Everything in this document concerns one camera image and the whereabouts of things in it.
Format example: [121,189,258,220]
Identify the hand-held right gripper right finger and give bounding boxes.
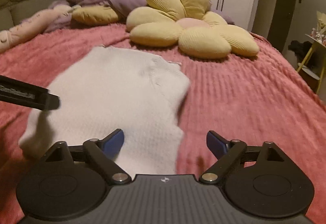
[199,130,286,185]

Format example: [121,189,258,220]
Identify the pink ribbed bedspread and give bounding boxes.
[0,22,326,224]

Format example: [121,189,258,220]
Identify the pink plush toy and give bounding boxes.
[0,5,77,54]

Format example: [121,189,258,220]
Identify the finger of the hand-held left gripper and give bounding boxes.
[48,91,61,111]

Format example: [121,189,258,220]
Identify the wrapped flower bouquet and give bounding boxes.
[312,11,326,41]

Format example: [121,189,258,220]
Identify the small yellow pillow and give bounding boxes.
[71,6,121,27]

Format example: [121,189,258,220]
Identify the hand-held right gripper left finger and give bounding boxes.
[44,129,132,185]

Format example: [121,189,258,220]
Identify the yellow flower-shaped pillow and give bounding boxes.
[126,0,260,59]

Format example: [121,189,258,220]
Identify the yellow side shelf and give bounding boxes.
[296,34,326,93]

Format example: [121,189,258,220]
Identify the white knit sweater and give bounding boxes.
[18,45,191,176]

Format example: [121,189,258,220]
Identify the dark cloth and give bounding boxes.
[288,40,313,58]

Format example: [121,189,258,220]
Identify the purple quilt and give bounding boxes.
[44,0,235,34]

